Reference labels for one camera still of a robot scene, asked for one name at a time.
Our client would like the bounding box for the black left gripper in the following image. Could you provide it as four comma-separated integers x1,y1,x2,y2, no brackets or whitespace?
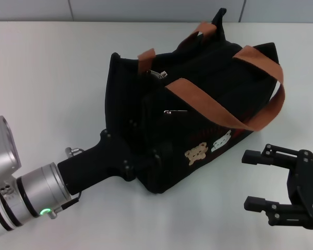
56,117,177,196

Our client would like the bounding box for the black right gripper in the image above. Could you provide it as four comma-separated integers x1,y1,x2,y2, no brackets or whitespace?
242,144,313,230

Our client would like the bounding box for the silver main zipper pull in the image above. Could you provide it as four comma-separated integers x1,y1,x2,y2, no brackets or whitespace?
149,69,169,80

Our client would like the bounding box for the black food bag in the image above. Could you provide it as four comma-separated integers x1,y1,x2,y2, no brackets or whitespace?
104,7,286,195

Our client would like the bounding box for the silver pocket zipper pull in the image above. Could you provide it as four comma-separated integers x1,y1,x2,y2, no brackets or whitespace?
163,109,189,116

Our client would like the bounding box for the left gripper elbow plug cable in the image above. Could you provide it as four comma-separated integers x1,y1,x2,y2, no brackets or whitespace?
64,146,86,159

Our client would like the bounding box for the left wrist thin cable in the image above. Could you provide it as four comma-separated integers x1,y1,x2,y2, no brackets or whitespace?
49,191,81,220

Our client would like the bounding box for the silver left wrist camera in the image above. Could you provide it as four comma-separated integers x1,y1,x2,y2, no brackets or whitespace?
0,116,22,189

